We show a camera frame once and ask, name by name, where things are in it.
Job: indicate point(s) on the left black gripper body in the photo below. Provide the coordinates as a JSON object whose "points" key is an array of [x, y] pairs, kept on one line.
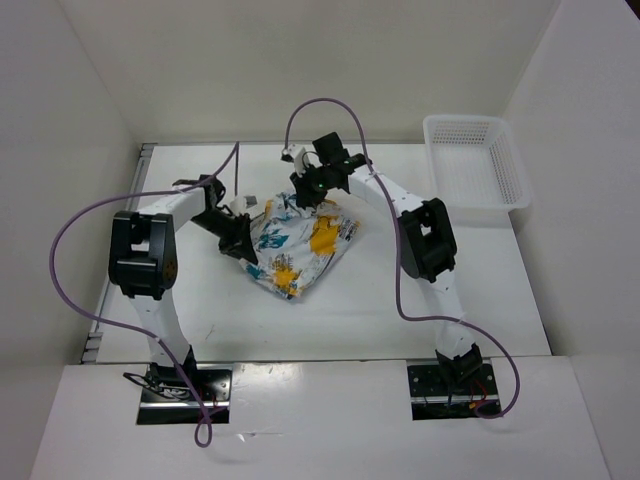
{"points": [[217, 222]]}

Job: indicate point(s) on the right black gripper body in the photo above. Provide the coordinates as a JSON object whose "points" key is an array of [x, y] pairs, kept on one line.
{"points": [[314, 184]]}

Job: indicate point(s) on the patterned white teal yellow shorts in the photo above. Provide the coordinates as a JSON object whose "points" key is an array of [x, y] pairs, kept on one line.
{"points": [[295, 246]]}

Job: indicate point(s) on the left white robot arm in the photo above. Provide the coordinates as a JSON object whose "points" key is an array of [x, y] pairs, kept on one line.
{"points": [[143, 263]]}

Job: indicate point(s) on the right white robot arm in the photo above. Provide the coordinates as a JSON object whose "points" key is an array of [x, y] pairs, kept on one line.
{"points": [[425, 242]]}

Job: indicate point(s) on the white perforated plastic basket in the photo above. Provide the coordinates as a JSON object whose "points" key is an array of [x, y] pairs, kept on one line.
{"points": [[475, 163]]}

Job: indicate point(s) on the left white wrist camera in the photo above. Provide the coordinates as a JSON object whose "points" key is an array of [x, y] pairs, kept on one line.
{"points": [[243, 203]]}

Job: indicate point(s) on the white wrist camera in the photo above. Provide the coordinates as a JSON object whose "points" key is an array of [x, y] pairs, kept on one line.
{"points": [[298, 156], [243, 203]]}

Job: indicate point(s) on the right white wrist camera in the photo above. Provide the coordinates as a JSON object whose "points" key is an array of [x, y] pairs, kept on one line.
{"points": [[298, 156]]}

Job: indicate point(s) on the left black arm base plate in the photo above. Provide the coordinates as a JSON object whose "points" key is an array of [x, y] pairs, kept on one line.
{"points": [[161, 404]]}

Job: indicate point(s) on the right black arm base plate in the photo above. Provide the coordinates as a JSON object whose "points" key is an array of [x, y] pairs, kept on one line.
{"points": [[432, 399]]}

